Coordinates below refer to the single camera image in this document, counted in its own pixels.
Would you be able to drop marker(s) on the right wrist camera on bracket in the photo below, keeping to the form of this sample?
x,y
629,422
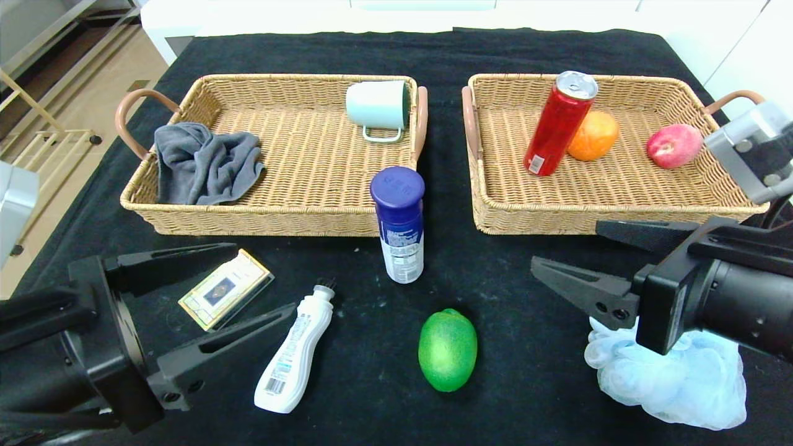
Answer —
x,y
743,148

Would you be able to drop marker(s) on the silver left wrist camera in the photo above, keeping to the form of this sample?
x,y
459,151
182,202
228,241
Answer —
x,y
15,198

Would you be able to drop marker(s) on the orange fruit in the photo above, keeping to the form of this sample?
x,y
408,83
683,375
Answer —
x,y
598,136

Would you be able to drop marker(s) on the gold card box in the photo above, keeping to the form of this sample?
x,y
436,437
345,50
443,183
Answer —
x,y
226,288

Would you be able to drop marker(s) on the white bottle with brush cap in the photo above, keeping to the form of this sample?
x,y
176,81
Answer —
x,y
297,347

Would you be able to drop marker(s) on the blue capped spray can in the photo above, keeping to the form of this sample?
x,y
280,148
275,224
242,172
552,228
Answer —
x,y
403,248

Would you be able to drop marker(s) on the pink red peach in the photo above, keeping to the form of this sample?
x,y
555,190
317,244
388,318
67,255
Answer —
x,y
674,145

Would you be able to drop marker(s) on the red drink can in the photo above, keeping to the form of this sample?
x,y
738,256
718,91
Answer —
x,y
557,124

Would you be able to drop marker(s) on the grey cloth towel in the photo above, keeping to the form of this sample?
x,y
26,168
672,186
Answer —
x,y
204,167

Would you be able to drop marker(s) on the black table cloth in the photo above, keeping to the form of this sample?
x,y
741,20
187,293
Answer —
x,y
433,56

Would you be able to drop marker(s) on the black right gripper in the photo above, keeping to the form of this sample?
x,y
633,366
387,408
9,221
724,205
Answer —
x,y
668,302

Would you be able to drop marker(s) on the beige metal rack on wheels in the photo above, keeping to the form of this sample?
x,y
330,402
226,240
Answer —
x,y
68,132

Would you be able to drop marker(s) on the mint green enamel mug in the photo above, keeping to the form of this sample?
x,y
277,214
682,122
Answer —
x,y
375,105

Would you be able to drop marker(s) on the green lime fruit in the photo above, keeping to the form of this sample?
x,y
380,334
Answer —
x,y
447,350

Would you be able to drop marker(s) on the light blue bath pouf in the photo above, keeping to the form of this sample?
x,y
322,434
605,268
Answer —
x,y
681,384

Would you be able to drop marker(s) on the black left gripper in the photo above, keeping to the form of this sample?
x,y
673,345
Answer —
x,y
118,341

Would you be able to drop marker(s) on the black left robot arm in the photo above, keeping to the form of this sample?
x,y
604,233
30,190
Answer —
x,y
31,371

